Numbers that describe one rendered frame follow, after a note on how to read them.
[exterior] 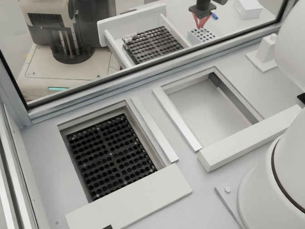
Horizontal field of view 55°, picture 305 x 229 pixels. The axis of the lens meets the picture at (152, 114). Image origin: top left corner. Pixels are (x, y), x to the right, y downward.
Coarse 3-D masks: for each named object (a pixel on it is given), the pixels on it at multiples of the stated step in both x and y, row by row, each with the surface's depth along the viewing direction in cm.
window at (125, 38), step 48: (0, 0) 54; (48, 0) 58; (96, 0) 63; (144, 0) 69; (192, 0) 76; (240, 0) 85; (0, 48) 61; (48, 48) 66; (96, 48) 73; (144, 48) 80; (192, 48) 90; (48, 96) 76
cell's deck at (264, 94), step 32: (224, 64) 95; (128, 96) 85; (256, 96) 87; (288, 96) 87; (32, 128) 78; (64, 128) 81; (160, 128) 79; (32, 160) 72; (64, 160) 72; (160, 160) 75; (192, 160) 73; (256, 160) 74; (64, 192) 67; (192, 192) 68; (64, 224) 63; (160, 224) 63; (192, 224) 64; (224, 224) 64
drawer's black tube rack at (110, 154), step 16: (112, 128) 84; (128, 128) 84; (80, 144) 84; (96, 144) 84; (112, 144) 81; (128, 144) 81; (80, 160) 77; (96, 160) 78; (112, 160) 78; (128, 160) 78; (144, 160) 78; (96, 176) 75; (112, 176) 75; (128, 176) 75; (144, 176) 78; (96, 192) 72; (112, 192) 76
